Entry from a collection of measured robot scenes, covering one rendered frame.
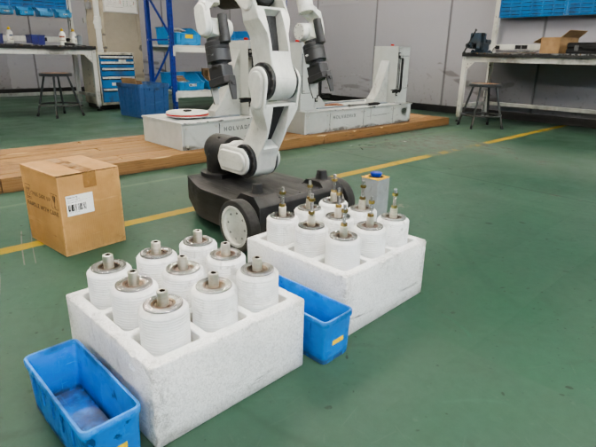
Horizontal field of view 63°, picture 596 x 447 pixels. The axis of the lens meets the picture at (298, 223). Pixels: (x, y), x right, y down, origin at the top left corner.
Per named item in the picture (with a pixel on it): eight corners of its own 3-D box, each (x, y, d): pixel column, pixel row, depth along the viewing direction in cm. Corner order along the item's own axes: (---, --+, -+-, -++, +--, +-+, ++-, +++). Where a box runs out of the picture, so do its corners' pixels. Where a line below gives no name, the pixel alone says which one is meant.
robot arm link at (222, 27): (199, 53, 174) (195, 19, 172) (223, 54, 182) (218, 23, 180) (219, 45, 166) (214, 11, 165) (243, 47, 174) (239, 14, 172)
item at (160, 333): (137, 382, 99) (128, 303, 93) (177, 363, 106) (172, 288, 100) (160, 405, 93) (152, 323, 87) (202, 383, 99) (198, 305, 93)
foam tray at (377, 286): (247, 290, 154) (247, 237, 148) (328, 257, 180) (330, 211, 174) (342, 340, 128) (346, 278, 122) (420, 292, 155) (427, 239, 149)
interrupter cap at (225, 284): (188, 286, 101) (188, 283, 101) (217, 276, 106) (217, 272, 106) (209, 299, 96) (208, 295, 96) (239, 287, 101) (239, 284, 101)
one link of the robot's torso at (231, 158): (217, 171, 215) (216, 141, 211) (253, 165, 228) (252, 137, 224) (246, 180, 201) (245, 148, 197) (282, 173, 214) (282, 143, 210)
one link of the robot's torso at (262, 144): (224, 168, 210) (246, 59, 184) (261, 162, 223) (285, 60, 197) (246, 187, 202) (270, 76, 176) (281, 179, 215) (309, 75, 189)
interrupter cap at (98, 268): (85, 267, 109) (84, 264, 109) (117, 258, 114) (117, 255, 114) (99, 278, 104) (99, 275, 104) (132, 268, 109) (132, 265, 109)
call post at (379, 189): (356, 259, 179) (361, 176, 169) (367, 254, 184) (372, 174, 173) (372, 264, 174) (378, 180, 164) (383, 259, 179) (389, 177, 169)
